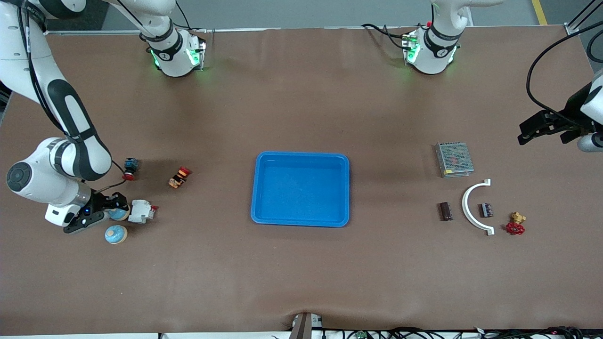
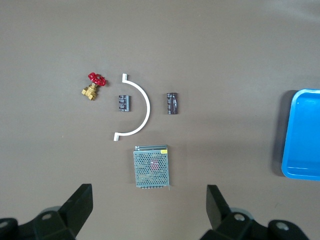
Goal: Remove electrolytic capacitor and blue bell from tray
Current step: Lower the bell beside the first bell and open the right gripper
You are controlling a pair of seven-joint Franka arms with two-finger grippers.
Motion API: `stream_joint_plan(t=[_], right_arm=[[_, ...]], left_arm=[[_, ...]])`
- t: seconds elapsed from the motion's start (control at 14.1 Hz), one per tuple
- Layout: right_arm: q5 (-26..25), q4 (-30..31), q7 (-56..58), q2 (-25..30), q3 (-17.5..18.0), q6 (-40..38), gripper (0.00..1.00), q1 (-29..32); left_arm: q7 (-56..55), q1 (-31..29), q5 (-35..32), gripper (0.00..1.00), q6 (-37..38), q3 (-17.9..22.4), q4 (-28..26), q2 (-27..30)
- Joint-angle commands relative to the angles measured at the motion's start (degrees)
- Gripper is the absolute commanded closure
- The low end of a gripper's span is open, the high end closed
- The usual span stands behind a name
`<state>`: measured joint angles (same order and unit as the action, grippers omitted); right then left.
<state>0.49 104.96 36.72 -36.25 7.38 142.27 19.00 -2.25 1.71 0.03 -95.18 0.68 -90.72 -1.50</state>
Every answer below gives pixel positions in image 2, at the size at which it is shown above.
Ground short black capacitor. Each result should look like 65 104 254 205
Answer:
117 94 132 113

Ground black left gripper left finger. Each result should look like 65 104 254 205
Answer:
0 183 94 240

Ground long brown capacitor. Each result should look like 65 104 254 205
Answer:
165 92 180 116

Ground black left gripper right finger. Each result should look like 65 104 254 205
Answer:
199 184 310 240

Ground white curved bracket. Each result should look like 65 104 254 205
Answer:
113 72 151 142

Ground blue plastic tray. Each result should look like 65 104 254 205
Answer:
281 88 320 182

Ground brass valve red handle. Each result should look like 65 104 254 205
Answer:
80 72 108 102

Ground metal mesh power supply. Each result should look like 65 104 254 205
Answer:
132 144 173 191

